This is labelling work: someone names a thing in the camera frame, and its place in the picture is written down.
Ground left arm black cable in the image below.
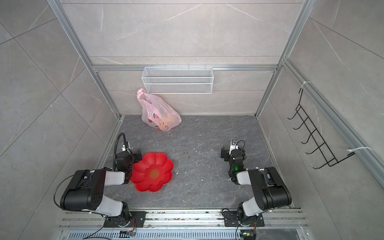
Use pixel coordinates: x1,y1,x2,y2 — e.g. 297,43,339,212
112,132,128,171

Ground pink plastic bag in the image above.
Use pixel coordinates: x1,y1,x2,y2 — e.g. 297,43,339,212
137,88,182,132

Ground white wire mesh basket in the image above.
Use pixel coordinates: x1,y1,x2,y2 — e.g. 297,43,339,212
142,67,214,95

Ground black wire hook rack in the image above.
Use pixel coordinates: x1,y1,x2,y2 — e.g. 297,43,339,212
287,89,355,170

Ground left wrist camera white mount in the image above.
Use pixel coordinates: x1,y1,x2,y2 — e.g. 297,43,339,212
122,141,133,154

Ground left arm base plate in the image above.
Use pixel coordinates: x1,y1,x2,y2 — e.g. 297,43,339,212
103,211,147,228

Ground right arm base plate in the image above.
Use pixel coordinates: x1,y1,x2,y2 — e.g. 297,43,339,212
221,209,265,227

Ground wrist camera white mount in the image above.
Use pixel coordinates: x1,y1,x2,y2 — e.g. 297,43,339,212
122,141,133,154
229,139,239,155

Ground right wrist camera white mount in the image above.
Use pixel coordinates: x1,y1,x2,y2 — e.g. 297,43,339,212
229,139,239,155

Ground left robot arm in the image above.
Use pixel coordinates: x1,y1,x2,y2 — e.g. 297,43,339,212
59,151,142,218

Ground aluminium mounting rail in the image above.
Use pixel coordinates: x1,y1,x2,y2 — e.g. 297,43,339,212
58,209,309,231

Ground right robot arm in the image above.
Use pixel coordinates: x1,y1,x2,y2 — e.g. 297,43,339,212
221,145,292,221

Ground red flower-shaped plate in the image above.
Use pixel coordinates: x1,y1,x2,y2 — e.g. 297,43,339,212
131,153,174,193

